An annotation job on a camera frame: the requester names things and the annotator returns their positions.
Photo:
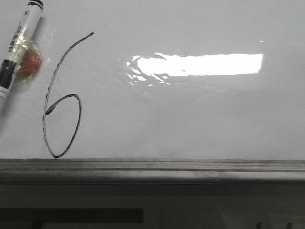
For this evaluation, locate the red magnet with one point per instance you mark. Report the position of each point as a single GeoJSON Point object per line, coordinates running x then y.
{"type": "Point", "coordinates": [28, 60]}

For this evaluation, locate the white black whiteboard marker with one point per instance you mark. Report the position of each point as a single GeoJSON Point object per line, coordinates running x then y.
{"type": "Point", "coordinates": [24, 30]}

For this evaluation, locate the white whiteboard surface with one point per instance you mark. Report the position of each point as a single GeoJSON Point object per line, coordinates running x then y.
{"type": "Point", "coordinates": [174, 79]}

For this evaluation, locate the aluminium whiteboard tray frame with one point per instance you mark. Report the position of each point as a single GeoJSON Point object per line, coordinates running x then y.
{"type": "Point", "coordinates": [149, 171]}

